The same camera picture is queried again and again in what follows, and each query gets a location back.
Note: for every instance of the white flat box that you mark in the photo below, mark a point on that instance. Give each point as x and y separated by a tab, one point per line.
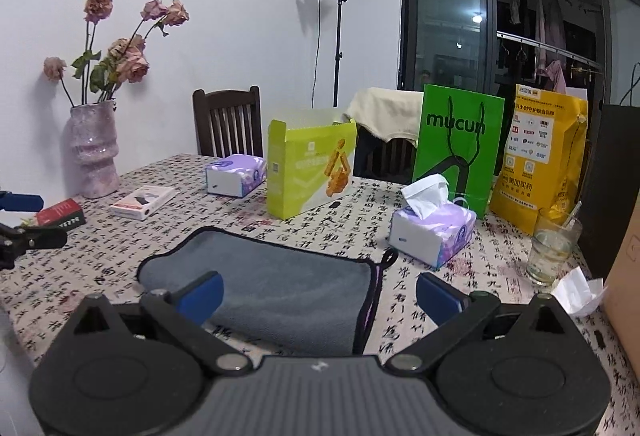
144	202

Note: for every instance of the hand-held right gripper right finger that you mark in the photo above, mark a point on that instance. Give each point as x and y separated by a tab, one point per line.
439	297

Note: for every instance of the clothes drying rail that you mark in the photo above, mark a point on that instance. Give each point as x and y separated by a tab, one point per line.
545	46

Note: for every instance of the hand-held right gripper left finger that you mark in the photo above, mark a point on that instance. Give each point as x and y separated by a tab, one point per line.
204	297

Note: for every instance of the brown cardboard box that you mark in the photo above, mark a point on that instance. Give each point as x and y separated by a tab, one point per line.
625	306

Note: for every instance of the dried pink roses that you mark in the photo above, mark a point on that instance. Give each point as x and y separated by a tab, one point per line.
127	60

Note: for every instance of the clear drinking glass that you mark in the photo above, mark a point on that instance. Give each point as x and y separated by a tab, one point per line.
550	251

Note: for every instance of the lime green cardboard box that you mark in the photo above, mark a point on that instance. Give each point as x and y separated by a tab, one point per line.
310	165

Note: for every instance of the grey towel with black trim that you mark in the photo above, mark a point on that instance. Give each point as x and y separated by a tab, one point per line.
280	286

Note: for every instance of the yellow paper bag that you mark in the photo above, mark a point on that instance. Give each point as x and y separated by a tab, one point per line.
542	155

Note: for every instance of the dark wooden chair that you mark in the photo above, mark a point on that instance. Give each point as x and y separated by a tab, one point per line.
387	160
227	125

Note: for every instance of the green paper bag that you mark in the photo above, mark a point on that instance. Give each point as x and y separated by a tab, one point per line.
457	150

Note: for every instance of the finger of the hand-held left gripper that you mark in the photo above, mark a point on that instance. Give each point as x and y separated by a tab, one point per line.
35	238
20	202

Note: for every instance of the purple tissue pack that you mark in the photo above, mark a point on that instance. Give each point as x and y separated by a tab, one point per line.
432	231
235	175

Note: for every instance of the straw in glass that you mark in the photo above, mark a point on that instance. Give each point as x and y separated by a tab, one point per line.
574	215

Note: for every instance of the pink hanging garment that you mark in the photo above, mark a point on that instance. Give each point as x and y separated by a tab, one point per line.
556	71

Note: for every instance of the crumpled white tissue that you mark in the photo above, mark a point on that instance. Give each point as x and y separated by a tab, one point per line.
580	293

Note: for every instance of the cream cloth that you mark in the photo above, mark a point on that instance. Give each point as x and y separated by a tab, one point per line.
387	113

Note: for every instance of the red small box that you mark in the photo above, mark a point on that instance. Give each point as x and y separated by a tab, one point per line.
60	213

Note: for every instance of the pink textured vase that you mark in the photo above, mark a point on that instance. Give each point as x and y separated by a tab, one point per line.
94	150

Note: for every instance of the black bag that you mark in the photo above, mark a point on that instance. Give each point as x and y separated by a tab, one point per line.
607	186

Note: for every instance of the black framed sliding window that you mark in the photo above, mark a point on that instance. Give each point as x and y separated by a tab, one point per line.
450	5

